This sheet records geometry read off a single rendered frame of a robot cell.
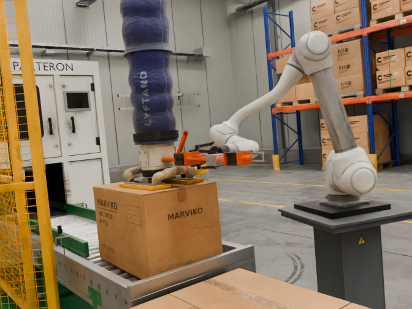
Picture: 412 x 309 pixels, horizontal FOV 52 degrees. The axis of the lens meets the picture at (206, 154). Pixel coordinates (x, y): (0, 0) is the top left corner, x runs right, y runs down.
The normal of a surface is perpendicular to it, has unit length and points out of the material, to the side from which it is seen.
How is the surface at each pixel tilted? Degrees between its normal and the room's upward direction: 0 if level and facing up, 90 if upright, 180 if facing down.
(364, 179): 95
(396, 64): 92
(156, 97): 70
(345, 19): 90
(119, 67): 90
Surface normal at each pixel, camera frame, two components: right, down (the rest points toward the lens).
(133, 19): -0.24, -0.22
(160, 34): 0.77, 0.11
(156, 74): 0.38, -0.22
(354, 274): 0.32, 0.03
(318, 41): -0.06, -0.05
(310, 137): -0.78, 0.11
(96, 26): 0.62, 0.00
